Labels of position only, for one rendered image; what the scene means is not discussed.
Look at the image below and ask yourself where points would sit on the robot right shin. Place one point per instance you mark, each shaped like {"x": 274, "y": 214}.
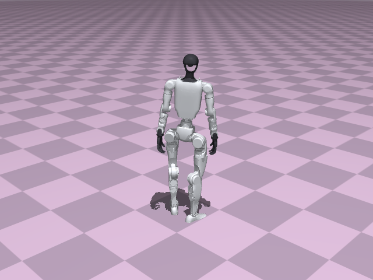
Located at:
{"x": 194, "y": 192}

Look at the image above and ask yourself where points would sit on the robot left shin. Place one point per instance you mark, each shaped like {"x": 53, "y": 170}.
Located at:
{"x": 173, "y": 187}

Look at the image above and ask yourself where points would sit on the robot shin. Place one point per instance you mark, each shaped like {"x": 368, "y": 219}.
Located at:
{"x": 194, "y": 192}
{"x": 173, "y": 187}

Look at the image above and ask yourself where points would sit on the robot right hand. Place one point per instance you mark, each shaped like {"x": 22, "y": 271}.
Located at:
{"x": 214, "y": 143}

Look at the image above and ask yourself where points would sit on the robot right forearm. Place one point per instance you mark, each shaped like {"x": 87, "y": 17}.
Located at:
{"x": 212, "y": 123}

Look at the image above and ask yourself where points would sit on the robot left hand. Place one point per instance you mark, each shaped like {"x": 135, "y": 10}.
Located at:
{"x": 159, "y": 141}

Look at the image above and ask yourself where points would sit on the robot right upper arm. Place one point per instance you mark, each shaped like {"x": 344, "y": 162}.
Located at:
{"x": 209, "y": 98}

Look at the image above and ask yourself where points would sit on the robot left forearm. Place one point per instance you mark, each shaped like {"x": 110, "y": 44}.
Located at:
{"x": 162, "y": 120}

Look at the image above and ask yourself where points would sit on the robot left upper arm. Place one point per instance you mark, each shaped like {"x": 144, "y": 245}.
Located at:
{"x": 169, "y": 86}

